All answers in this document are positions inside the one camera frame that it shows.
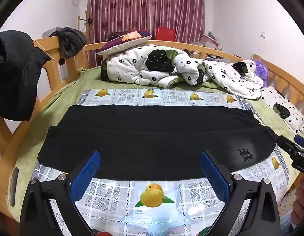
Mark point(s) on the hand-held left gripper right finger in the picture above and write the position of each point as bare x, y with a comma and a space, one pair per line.
216, 177

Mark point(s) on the wooden coat rack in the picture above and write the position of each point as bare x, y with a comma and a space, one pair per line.
79, 24

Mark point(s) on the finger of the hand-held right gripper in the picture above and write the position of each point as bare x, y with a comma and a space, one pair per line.
302, 142
287, 144

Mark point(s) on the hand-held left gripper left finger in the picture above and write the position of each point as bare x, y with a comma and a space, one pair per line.
85, 175

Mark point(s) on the purple plush toy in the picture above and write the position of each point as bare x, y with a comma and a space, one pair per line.
261, 70

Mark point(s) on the patchwork pillow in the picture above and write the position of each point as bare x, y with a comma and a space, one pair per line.
122, 41

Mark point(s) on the wooden bed frame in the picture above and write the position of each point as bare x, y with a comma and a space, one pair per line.
46, 44

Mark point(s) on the person's right hand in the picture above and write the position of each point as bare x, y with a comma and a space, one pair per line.
302, 204

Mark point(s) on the dark grey garment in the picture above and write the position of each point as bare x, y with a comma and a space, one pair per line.
71, 41

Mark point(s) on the black jacket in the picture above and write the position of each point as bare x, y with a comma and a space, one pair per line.
14, 73

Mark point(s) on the white floral quilt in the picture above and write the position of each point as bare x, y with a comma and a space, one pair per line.
132, 66

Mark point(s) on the white floral pillow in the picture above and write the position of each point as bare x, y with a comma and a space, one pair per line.
272, 98

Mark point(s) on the black pants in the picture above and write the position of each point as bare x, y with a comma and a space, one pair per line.
154, 140

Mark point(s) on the grey storage box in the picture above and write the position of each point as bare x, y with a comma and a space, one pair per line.
47, 33

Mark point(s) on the star print cloth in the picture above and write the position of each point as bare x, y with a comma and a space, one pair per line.
287, 206

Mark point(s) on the fruit print plastic mat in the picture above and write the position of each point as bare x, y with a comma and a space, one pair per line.
154, 216

